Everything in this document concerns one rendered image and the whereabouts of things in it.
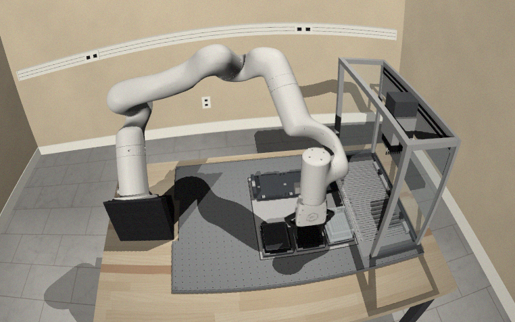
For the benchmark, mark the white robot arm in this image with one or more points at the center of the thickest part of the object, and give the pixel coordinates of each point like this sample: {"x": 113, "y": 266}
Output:
{"x": 134, "y": 98}

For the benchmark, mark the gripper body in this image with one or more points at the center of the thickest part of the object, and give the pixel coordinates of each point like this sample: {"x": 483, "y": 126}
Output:
{"x": 307, "y": 215}

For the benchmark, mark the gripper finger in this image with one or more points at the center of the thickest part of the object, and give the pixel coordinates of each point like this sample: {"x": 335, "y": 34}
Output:
{"x": 292, "y": 223}
{"x": 330, "y": 214}

